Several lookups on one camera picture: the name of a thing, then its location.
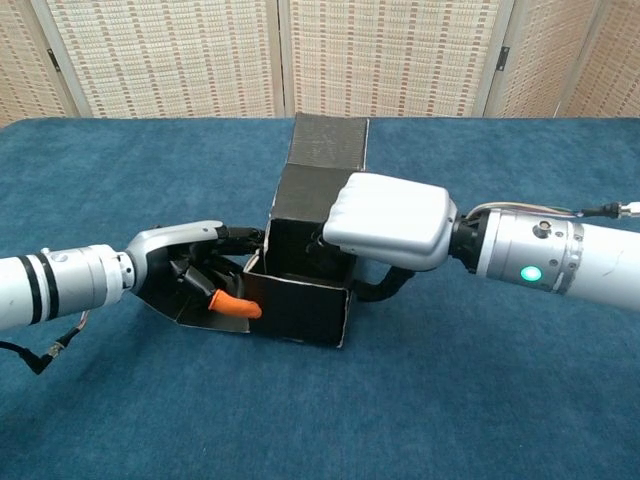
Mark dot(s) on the left robot hand orange thumb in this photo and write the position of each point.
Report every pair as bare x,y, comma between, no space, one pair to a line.
160,245

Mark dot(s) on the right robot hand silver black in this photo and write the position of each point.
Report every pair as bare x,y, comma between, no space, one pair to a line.
390,215

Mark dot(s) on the woven bamboo folding screen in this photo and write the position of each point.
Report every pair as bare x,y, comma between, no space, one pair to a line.
165,55

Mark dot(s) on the black screen hinge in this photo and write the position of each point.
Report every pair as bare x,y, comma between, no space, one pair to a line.
503,55
52,57

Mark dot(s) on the black cardboard box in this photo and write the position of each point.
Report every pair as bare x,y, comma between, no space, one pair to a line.
300,310

